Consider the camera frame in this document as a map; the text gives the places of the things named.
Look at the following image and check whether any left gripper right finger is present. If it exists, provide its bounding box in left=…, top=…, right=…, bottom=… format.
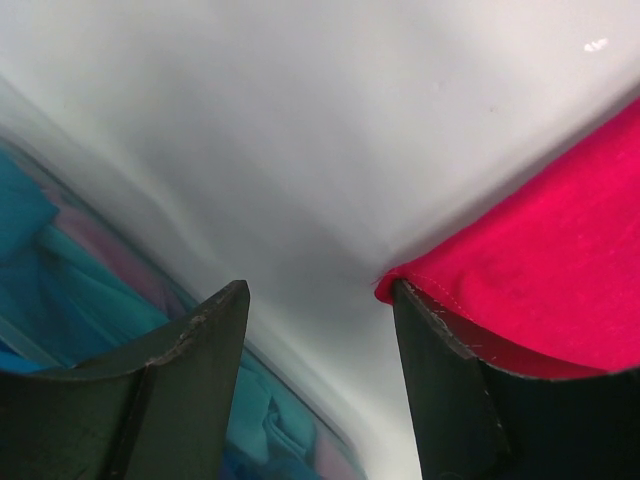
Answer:
left=391, top=280, right=639, bottom=479

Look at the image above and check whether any translucent blue plastic basket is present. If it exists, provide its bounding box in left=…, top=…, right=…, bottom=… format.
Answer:
left=1, top=85, right=365, bottom=479

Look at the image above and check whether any red t shirt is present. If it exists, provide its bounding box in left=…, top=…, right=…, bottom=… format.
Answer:
left=375, top=102, right=639, bottom=379

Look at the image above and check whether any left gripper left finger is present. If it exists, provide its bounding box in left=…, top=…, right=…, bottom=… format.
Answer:
left=1, top=280, right=250, bottom=479

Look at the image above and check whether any light teal t shirt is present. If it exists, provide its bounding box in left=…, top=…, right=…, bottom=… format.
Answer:
left=49, top=234, right=321, bottom=480

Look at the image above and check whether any pink t shirt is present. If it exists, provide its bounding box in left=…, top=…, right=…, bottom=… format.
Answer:
left=43, top=187, right=186, bottom=319

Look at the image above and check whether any blue t shirt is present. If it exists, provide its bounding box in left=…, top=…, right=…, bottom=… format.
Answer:
left=1, top=154, right=168, bottom=367

